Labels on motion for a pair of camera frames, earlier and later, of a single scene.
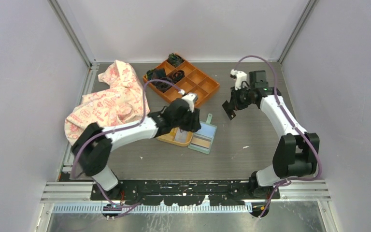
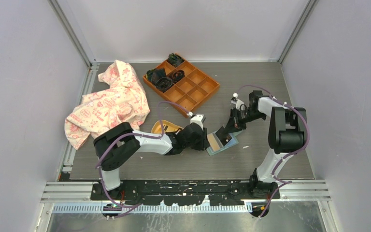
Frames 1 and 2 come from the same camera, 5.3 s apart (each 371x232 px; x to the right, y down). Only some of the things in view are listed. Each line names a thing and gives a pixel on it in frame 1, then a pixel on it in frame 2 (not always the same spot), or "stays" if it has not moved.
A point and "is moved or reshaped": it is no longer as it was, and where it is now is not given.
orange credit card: (201, 141) is moved or reshaped
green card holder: (202, 140) is moved or reshaped
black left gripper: (194, 124) → (204, 143)
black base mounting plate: (182, 193) stays
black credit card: (229, 112) → (223, 135)
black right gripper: (234, 103) → (235, 124)
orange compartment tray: (194, 81) stays
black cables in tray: (154, 74) stays
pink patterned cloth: (121, 102) stays
